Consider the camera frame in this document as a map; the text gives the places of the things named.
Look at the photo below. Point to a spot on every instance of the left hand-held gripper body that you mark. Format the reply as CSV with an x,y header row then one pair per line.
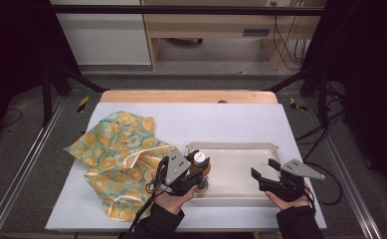
x,y
177,169

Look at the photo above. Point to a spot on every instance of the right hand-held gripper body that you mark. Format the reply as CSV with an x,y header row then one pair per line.
x,y
289,189

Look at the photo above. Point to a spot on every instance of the orange bottle with white cap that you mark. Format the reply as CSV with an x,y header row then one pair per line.
x,y
199,157

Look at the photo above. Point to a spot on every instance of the white plastic tray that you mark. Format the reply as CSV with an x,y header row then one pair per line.
x,y
234,166

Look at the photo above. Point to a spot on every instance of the green orange-print cloth bag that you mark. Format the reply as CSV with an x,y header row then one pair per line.
x,y
114,156

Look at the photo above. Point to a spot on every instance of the person's right hand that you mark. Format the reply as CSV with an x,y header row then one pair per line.
x,y
287,205

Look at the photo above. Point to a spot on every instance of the person's left hand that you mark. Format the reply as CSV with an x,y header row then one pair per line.
x,y
173,203

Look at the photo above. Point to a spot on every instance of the white table mat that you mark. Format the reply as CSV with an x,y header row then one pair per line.
x,y
214,126

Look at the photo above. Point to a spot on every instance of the wooden table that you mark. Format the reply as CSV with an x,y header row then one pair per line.
x,y
187,96

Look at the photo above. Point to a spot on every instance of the yellow black floor tape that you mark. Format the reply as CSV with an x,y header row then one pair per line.
x,y
295,104
83,103

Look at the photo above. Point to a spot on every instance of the black curtain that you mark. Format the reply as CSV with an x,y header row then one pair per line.
x,y
373,83
12,49

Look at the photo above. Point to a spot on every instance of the wooden desk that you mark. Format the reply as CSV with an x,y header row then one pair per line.
x,y
214,26

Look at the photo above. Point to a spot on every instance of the white cabinet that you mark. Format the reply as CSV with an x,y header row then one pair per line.
x,y
103,36

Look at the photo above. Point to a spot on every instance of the aluminium rail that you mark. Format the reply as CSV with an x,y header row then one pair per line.
x,y
25,166
347,186

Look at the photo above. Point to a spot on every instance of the black frame stand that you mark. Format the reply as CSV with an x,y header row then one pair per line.
x,y
322,96
46,96

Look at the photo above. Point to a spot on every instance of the black horizontal frame bar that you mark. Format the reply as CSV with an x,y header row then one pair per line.
x,y
181,10

